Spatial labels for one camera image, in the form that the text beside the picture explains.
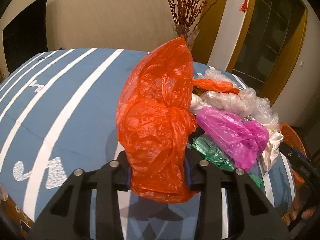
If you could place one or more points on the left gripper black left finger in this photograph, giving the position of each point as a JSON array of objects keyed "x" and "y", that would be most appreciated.
[{"x": 67, "y": 214}]

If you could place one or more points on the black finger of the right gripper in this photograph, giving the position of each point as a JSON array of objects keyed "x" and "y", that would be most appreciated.
[{"x": 304, "y": 167}]

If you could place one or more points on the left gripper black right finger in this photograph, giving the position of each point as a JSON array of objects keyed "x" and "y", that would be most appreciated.
[{"x": 250, "y": 215}]

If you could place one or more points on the pink plastic bag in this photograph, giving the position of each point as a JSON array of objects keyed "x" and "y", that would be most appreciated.
[{"x": 242, "y": 141}]

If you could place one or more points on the large clear plastic bag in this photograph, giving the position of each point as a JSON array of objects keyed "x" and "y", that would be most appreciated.
[{"x": 259, "y": 109}]

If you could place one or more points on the large orange plastic bag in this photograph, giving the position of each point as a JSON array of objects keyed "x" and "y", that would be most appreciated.
[{"x": 154, "y": 122}]

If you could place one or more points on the orange plastic trash basket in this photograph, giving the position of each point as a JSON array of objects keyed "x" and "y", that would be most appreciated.
[{"x": 293, "y": 140}]

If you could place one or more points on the white crumpled paper trash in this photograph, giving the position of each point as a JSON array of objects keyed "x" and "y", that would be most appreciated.
[{"x": 271, "y": 152}]

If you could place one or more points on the person's right hand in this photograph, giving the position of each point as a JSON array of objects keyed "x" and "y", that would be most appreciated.
[{"x": 303, "y": 194}]

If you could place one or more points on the green plastic bag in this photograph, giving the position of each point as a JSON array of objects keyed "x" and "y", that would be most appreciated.
[{"x": 214, "y": 154}]

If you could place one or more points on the white translucent plastic bag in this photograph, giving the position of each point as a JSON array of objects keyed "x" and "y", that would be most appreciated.
[{"x": 241, "y": 104}]

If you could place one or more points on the blue white striped tablecloth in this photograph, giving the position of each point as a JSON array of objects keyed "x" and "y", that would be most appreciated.
[{"x": 58, "y": 113}]

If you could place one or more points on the small orange plastic bag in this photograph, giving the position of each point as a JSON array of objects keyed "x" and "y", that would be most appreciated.
[{"x": 217, "y": 86}]

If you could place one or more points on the clear bubble plastic bag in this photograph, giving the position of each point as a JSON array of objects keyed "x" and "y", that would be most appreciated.
[{"x": 214, "y": 75}]

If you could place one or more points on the wooden framed glass door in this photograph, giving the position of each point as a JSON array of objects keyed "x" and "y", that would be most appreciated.
[{"x": 271, "y": 44}]

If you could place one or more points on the glass vase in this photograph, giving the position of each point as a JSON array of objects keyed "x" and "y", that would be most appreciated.
[{"x": 191, "y": 38}]

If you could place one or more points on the black television screen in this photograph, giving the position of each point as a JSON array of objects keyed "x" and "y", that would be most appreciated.
[{"x": 25, "y": 36}]

